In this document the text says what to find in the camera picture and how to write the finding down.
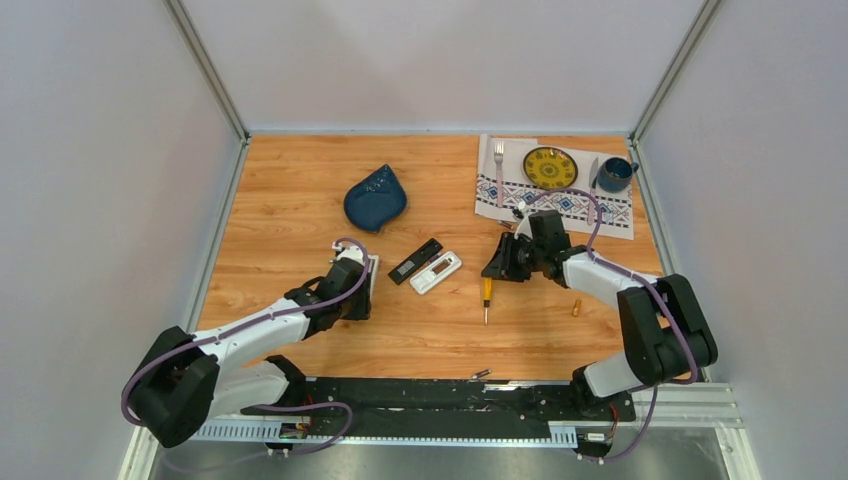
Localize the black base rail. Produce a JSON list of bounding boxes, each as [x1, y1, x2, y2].
[[239, 376, 637, 440]]

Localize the blue leaf-shaped dish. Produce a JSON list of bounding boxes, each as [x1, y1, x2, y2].
[[343, 164, 408, 233]]

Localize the white remote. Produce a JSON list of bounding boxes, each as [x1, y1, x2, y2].
[[366, 254, 380, 299], [409, 251, 463, 295]]

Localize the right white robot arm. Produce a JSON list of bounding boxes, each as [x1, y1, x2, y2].
[[481, 210, 718, 419]]

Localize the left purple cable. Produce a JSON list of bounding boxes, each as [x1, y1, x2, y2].
[[120, 237, 372, 473]]

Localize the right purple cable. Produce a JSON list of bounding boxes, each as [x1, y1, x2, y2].
[[523, 188, 701, 465]]

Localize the patterned white placemat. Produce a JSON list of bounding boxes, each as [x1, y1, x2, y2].
[[475, 134, 635, 240]]

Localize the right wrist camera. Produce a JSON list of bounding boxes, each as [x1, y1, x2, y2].
[[512, 201, 534, 240]]

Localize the silver knife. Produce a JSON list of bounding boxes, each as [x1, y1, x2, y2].
[[586, 157, 599, 226]]

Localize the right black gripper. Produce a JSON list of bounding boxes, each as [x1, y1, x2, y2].
[[480, 231, 545, 283]]

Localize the yellow handled screwdriver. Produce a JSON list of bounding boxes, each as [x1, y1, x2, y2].
[[482, 277, 493, 325]]

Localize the yellow patterned plate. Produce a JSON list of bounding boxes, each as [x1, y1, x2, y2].
[[522, 147, 579, 190]]

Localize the silver fork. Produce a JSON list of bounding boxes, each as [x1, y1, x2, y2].
[[493, 140, 505, 208]]

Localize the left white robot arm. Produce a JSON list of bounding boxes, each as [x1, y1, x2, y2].
[[121, 257, 377, 447]]

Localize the dark blue mug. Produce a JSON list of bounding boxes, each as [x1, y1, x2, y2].
[[595, 157, 640, 193]]

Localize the purple cable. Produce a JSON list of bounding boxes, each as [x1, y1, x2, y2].
[[120, 237, 372, 473], [523, 188, 701, 465]]

